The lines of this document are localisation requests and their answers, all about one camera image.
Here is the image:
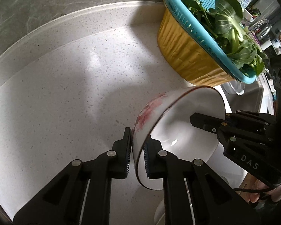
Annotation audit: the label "white bowl red floral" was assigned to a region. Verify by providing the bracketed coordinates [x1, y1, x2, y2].
[132, 86, 225, 191]

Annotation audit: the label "person's right hand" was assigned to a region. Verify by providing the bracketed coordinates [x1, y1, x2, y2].
[238, 173, 281, 204]

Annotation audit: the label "plain white bowl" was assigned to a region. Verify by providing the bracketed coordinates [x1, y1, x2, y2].
[153, 142, 249, 225]

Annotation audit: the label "yellow plastic basin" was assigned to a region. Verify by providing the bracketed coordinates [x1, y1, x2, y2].
[157, 9, 233, 86]

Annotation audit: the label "green leafy vegetables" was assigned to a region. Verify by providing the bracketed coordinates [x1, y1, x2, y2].
[181, 0, 268, 77]

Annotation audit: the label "teal plastic colander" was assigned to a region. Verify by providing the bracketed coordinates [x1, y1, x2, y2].
[165, 0, 256, 84]

